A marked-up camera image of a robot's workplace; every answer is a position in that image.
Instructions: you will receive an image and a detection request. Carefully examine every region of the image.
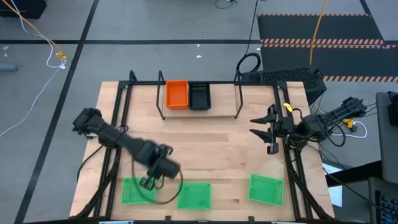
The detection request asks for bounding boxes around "black coiled floor cable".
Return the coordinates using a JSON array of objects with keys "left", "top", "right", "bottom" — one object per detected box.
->
[{"left": 235, "top": 0, "right": 262, "bottom": 75}]

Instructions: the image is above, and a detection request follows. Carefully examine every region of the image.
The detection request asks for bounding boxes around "orange plastic basket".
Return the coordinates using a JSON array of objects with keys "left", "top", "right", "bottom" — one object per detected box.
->
[{"left": 165, "top": 80, "right": 190, "bottom": 110}]

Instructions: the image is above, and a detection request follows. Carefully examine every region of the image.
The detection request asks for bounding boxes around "black hazard-striped floor mat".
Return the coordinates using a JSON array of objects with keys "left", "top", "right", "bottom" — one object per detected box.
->
[
  {"left": 260, "top": 43, "right": 398, "bottom": 83},
  {"left": 257, "top": 12, "right": 385, "bottom": 45}
]

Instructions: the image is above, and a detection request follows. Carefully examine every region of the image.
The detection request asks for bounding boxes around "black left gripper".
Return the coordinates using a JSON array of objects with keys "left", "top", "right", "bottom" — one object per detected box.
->
[{"left": 138, "top": 144, "right": 182, "bottom": 191}]

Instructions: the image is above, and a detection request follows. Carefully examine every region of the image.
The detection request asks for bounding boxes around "long yellow cable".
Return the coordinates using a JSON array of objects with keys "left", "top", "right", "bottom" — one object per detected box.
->
[{"left": 309, "top": 0, "right": 329, "bottom": 66}]

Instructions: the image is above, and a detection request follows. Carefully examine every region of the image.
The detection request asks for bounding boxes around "black plastic slotted basket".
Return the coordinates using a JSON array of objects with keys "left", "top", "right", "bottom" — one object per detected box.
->
[{"left": 188, "top": 82, "right": 212, "bottom": 111}]

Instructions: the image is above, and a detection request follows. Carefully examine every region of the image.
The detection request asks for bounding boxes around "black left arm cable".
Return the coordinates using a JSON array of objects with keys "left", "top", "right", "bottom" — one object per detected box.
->
[
  {"left": 76, "top": 143, "right": 105, "bottom": 183},
  {"left": 131, "top": 154, "right": 185, "bottom": 205}
]

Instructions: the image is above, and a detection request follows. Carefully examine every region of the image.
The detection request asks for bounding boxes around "green plastic slotted basket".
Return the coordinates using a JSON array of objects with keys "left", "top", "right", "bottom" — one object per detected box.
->
[
  {"left": 248, "top": 174, "right": 285, "bottom": 207},
  {"left": 177, "top": 181, "right": 213, "bottom": 210},
  {"left": 121, "top": 177, "right": 157, "bottom": 205}
]

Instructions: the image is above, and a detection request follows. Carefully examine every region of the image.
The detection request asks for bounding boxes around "black object on cabinet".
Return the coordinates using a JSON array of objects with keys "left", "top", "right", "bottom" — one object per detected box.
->
[{"left": 387, "top": 91, "right": 398, "bottom": 127}]

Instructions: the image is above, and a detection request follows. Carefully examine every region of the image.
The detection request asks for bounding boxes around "grey cabinet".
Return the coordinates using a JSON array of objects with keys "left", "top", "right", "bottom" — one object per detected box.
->
[{"left": 375, "top": 91, "right": 398, "bottom": 185}]

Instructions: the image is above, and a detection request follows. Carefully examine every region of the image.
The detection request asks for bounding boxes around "black bar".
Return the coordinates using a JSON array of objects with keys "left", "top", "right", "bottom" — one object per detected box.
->
[{"left": 325, "top": 160, "right": 383, "bottom": 187}]

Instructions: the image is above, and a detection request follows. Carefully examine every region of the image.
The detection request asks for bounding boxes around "laptop with backlit keyboard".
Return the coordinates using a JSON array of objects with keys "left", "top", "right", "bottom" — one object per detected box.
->
[{"left": 368, "top": 176, "right": 398, "bottom": 224}]

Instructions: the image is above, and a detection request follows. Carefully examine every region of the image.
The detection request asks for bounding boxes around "long white cable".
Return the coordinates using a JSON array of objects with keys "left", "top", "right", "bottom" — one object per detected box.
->
[{"left": 0, "top": 0, "right": 68, "bottom": 138}]

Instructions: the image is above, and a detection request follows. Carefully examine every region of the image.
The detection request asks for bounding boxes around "white sheet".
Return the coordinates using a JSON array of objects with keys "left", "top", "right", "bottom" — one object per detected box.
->
[{"left": 322, "top": 162, "right": 343, "bottom": 208}]

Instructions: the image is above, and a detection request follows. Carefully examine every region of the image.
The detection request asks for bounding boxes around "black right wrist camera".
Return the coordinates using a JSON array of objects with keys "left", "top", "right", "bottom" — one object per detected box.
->
[{"left": 266, "top": 136, "right": 280, "bottom": 156}]

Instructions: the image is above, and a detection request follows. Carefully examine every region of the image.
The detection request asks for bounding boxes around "wooden shelf with black legs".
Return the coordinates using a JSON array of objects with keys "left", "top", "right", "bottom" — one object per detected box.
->
[{"left": 156, "top": 70, "right": 244, "bottom": 121}]

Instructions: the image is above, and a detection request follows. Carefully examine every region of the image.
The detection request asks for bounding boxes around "yellow cable with connector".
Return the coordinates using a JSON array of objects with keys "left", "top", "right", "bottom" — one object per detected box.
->
[{"left": 0, "top": 0, "right": 68, "bottom": 60}]

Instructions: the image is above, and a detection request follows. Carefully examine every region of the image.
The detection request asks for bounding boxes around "black box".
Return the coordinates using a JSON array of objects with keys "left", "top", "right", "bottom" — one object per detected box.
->
[{"left": 0, "top": 0, "right": 47, "bottom": 19}]

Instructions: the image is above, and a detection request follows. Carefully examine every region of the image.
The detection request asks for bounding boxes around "short white cable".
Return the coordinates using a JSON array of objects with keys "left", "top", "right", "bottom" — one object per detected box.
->
[{"left": 331, "top": 120, "right": 368, "bottom": 139}]

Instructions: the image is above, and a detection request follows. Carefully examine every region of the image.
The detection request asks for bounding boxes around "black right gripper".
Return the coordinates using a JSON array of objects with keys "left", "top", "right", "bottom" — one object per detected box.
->
[{"left": 249, "top": 104, "right": 298, "bottom": 144}]

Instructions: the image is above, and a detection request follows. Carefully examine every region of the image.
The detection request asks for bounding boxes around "black metal table frame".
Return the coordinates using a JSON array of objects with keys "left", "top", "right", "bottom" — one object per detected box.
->
[{"left": 70, "top": 70, "right": 335, "bottom": 220}]

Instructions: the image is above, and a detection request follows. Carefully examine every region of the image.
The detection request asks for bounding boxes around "yellow power plug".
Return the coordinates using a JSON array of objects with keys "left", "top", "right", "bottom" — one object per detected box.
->
[{"left": 341, "top": 117, "right": 356, "bottom": 130}]

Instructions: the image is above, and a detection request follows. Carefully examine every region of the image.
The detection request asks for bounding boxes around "grey cylinder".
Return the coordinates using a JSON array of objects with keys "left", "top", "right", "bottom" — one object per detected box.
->
[{"left": 0, "top": 63, "right": 19, "bottom": 73}]

